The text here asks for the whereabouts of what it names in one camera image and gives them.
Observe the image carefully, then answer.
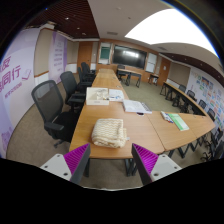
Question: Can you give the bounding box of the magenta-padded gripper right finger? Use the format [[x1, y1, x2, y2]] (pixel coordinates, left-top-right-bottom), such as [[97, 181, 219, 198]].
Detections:
[[131, 143, 183, 186]]

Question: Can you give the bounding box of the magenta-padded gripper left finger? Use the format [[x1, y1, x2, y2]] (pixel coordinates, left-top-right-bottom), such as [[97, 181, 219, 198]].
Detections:
[[39, 143, 92, 185]]

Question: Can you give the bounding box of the cream zigzag pattern towel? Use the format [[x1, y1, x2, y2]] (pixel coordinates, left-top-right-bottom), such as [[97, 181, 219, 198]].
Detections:
[[91, 118, 130, 149]]

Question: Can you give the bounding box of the green folder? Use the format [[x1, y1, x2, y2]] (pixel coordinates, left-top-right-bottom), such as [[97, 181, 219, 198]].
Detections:
[[166, 112, 190, 132]]

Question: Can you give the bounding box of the white marker pen pack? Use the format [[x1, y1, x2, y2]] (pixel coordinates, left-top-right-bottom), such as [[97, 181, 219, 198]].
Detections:
[[160, 110, 174, 124]]

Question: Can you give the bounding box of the row of black chairs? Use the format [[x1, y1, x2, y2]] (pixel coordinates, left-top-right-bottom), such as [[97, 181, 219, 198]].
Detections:
[[178, 84, 224, 163]]

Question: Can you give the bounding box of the white booklet stack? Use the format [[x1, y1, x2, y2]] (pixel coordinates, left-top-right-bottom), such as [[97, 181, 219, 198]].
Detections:
[[121, 99, 153, 115]]

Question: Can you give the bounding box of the large black mesh office chair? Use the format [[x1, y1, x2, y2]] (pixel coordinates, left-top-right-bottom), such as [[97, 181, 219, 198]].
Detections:
[[31, 79, 81, 148]]

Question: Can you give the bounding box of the white open cardboard box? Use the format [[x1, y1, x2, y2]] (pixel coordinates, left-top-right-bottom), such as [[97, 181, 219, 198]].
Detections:
[[85, 86, 110, 106]]

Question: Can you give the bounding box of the long row of wooden tables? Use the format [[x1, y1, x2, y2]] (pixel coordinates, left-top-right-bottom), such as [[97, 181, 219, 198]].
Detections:
[[159, 81, 209, 116]]

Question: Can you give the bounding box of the white printed paper sheet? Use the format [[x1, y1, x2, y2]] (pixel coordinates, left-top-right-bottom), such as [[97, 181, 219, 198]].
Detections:
[[108, 88, 126, 102]]

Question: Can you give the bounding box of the small dark side desk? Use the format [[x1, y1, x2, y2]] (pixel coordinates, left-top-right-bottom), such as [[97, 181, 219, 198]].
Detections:
[[148, 73, 160, 86]]

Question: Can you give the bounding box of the group of black office chairs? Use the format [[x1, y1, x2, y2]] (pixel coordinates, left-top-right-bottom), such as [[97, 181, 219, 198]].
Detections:
[[77, 61, 98, 93]]

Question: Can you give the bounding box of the wooden door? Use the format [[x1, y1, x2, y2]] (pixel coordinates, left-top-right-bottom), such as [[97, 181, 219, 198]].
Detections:
[[157, 57, 172, 87], [77, 41, 94, 69]]

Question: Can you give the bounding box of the dark front desk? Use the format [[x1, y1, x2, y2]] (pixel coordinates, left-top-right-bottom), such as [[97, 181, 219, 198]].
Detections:
[[116, 64, 143, 88]]

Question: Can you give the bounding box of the plain white whiteboard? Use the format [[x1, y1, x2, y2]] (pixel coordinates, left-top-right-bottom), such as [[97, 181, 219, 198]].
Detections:
[[146, 52, 158, 74]]

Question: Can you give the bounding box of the whiteboard with green panel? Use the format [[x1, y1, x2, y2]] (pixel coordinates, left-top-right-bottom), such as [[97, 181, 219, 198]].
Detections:
[[98, 41, 112, 65]]

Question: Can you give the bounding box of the large ceiling light panel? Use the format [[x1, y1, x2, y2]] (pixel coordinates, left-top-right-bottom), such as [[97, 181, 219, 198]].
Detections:
[[124, 8, 218, 56]]

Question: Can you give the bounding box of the colourful wall poster collage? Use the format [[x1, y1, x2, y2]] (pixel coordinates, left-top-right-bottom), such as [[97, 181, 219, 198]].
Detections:
[[191, 71, 224, 129]]

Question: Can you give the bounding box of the purple wall banner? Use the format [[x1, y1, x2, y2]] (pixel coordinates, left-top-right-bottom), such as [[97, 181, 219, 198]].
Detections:
[[48, 30, 69, 85]]

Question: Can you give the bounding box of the large black wall screen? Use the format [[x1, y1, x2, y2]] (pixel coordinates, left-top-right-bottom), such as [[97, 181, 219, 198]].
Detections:
[[112, 44, 148, 70]]

